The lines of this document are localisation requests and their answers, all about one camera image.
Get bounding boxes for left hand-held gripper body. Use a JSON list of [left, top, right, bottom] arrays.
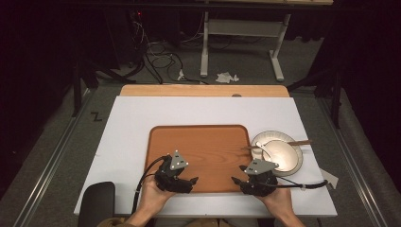
[[153, 149, 194, 194]]

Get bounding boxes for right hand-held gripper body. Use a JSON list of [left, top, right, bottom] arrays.
[[240, 158, 280, 198]]

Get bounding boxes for person's left hand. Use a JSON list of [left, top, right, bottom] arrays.
[[137, 175, 176, 217]]

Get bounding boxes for person's right hand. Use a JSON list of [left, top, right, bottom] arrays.
[[256, 186, 295, 219]]

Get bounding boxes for white spoon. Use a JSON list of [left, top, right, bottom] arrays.
[[254, 140, 276, 160]]

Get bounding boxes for brown wooden tray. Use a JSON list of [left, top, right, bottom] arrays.
[[144, 124, 253, 194]]

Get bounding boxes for white bowl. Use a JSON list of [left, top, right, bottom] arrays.
[[270, 139, 300, 173]]

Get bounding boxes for person's brown clothing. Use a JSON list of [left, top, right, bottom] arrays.
[[96, 217, 235, 227]]

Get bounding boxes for brown wooden chopsticks pair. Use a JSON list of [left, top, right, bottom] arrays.
[[241, 139, 314, 151]]

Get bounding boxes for white board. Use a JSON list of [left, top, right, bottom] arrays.
[[73, 96, 339, 219]]

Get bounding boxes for white paper scrap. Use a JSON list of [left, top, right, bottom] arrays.
[[319, 167, 340, 190]]

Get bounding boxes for black chair back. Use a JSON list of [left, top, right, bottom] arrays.
[[77, 181, 117, 227]]

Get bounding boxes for light wooden table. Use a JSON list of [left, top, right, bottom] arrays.
[[119, 83, 290, 98]]

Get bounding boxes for crumpled white paper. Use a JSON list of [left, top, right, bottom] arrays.
[[215, 71, 240, 85]]

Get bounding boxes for black metal stand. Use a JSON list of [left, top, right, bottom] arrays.
[[286, 67, 345, 130], [70, 46, 137, 118]]

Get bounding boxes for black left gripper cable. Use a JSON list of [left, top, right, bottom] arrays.
[[131, 154, 170, 216]]

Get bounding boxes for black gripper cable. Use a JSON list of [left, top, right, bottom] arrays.
[[273, 175, 329, 190], [131, 154, 170, 216]]

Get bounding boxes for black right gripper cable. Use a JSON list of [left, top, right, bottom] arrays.
[[273, 175, 329, 190]]

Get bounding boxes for metal floor rail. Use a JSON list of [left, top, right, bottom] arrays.
[[316, 96, 390, 227], [12, 89, 96, 227]]

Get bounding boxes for tangle of floor cables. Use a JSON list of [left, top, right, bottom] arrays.
[[131, 11, 210, 86]]

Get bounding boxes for white metal desk frame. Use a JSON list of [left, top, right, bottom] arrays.
[[199, 10, 293, 83]]

